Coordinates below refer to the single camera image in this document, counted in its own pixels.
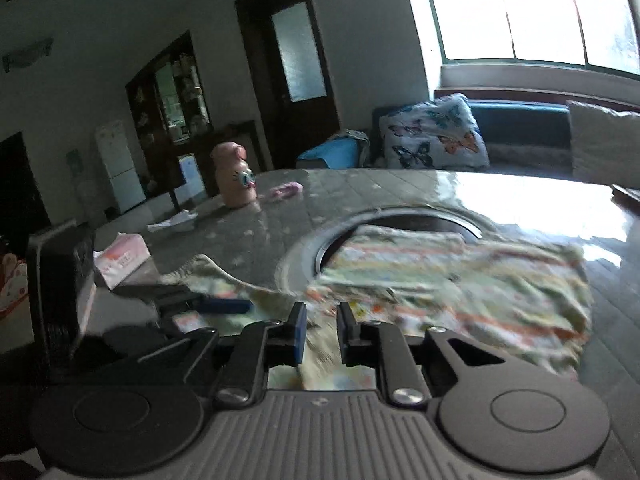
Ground blue corner sofa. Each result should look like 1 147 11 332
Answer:
295 90 640 182

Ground dark wooden display cabinet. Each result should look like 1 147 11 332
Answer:
125 30 217 211

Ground white crumpled paper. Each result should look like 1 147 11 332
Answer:
147 210 199 234

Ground grey towel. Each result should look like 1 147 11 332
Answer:
331 129 372 165

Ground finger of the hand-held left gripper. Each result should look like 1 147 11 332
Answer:
150 284 252 315

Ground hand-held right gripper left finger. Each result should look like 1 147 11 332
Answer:
134 301 308 407

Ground white refrigerator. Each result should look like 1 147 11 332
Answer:
95 120 147 214

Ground blue cushion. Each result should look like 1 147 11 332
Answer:
296 139 368 170

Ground green-framed window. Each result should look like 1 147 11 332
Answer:
419 0 640 74

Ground dark wooden glass-panel door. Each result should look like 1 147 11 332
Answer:
235 0 342 172

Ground round recessed table burner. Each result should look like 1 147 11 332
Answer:
279 207 482 292

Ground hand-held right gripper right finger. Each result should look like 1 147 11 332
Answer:
338 302 552 407

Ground grey quilted table cover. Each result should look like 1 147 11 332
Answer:
94 167 640 401

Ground small pink toy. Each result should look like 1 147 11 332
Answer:
263 182 304 202

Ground plain white pillow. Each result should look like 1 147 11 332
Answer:
567 100 640 184

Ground pink and white tissue box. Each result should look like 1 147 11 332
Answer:
92 234 152 291

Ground pink owl figurine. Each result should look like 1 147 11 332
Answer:
209 141 259 209

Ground butterfly print pillow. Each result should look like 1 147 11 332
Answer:
378 94 491 170

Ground red and white bag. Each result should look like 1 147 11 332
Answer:
0 252 29 319

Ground floral printed garment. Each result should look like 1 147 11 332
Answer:
160 225 594 391

